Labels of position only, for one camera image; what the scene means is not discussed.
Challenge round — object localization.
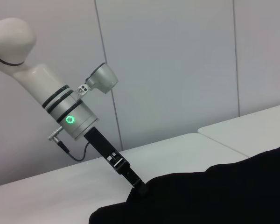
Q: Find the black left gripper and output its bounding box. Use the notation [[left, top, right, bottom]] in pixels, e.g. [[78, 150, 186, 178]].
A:
[[83, 127, 149, 196]]

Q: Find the black t-shirt with FREE print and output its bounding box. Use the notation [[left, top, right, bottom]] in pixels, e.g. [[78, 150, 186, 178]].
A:
[[88, 142, 280, 224]]

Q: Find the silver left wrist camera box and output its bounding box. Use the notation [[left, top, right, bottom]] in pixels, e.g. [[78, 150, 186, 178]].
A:
[[76, 62, 119, 98]]

